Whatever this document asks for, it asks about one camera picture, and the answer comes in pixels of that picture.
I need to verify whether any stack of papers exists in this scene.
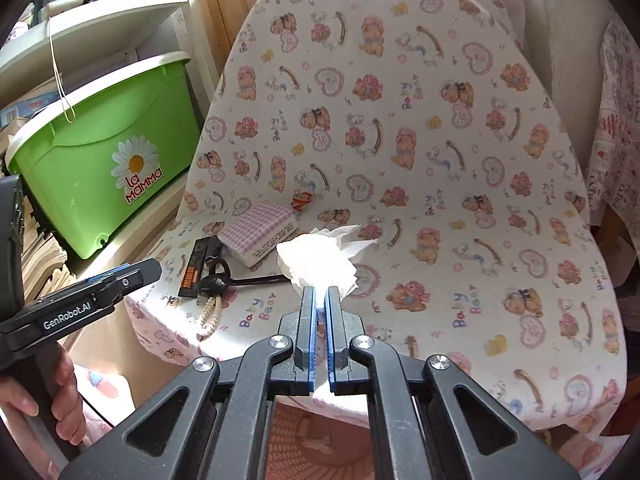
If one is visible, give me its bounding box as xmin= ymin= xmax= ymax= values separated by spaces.
xmin=22 ymin=197 xmax=76 ymax=302

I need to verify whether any pink gingham tissue pack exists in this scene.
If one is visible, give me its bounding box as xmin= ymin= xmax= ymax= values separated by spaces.
xmin=217 ymin=200 xmax=297 ymax=268

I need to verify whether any pink mesh waste basket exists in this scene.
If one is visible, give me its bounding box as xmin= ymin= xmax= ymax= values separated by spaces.
xmin=265 ymin=403 xmax=375 ymax=480

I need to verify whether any small red candy wrapper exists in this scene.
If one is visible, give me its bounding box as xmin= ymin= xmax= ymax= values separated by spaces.
xmin=291 ymin=190 xmax=314 ymax=212

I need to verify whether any black coffee sachet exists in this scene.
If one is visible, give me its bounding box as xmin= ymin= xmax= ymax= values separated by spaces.
xmin=178 ymin=235 xmax=222 ymax=298

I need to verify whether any green plastic storage box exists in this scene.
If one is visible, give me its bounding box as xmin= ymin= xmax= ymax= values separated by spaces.
xmin=6 ymin=51 xmax=200 ymax=259

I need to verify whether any white shelf unit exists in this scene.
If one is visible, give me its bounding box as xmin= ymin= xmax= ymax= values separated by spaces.
xmin=1 ymin=0 xmax=218 ymax=122

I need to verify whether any print pattern cloth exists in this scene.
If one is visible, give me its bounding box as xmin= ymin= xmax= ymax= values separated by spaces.
xmin=587 ymin=15 xmax=639 ymax=257

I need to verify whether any person's left hand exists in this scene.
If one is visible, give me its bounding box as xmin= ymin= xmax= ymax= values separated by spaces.
xmin=1 ymin=346 xmax=87 ymax=445

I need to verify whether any bear print chair cover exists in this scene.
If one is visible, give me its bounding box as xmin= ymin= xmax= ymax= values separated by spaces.
xmin=125 ymin=0 xmax=627 ymax=434

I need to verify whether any white tissue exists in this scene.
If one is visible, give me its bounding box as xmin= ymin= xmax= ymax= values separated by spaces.
xmin=276 ymin=224 xmax=378 ymax=299

